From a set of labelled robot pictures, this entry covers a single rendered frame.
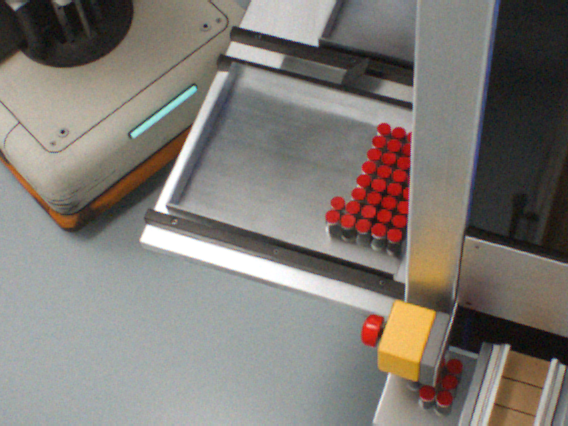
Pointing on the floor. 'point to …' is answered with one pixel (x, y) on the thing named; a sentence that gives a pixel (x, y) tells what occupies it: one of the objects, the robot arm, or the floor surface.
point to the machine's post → (445, 141)
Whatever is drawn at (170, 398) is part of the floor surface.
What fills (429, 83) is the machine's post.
